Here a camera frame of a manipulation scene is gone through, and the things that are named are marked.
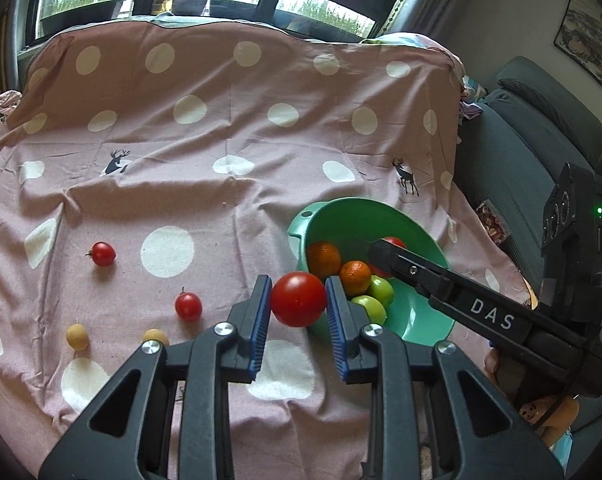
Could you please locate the far red cherry tomato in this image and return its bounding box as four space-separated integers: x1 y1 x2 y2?
86 240 116 266

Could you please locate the left tan longan fruit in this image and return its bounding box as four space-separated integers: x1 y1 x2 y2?
66 323 89 352

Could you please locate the pink polka dot cloth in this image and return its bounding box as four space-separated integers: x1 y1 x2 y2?
0 21 529 473

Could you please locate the orange tangerine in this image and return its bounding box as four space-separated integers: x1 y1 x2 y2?
339 260 372 297
306 240 342 281

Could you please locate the framed wall picture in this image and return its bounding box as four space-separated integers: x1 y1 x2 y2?
554 0 602 88

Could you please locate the green lime fruit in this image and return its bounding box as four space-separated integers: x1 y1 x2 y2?
367 275 395 309

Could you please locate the tan longan fruit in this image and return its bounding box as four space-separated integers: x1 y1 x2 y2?
142 328 170 347
66 323 89 352

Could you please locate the right tan longan fruit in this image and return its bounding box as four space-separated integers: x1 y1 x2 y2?
142 328 170 347

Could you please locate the small red front tomato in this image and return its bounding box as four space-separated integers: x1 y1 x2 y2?
368 236 407 280

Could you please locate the grey sofa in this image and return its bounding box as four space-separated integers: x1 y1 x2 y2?
455 55 602 470

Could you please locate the green plastic bowl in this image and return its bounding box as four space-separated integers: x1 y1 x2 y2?
286 196 456 347

